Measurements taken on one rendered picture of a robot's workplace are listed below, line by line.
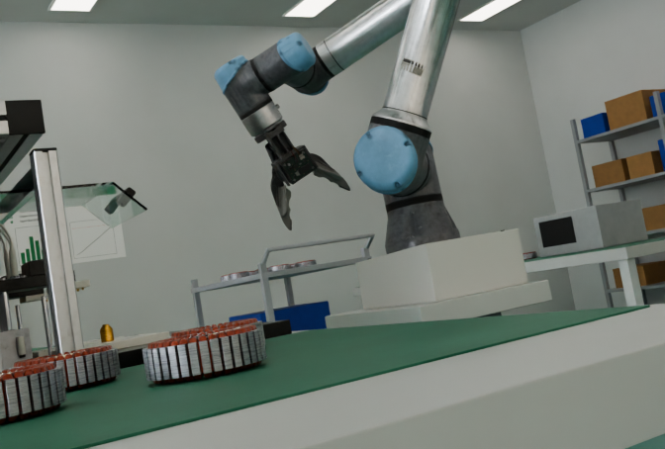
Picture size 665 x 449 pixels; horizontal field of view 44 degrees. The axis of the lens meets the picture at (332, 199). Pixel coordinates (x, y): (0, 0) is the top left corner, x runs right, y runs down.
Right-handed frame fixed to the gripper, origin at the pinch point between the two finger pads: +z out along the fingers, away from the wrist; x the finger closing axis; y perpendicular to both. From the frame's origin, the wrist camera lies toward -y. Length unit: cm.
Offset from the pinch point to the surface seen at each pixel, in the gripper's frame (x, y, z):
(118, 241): -81, -524, 9
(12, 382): -41, 100, -18
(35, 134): -34, 53, -38
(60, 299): -43, 56, -18
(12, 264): -48, 39, -25
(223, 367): -28, 94, -8
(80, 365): -41, 80, -13
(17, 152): -38, 43, -38
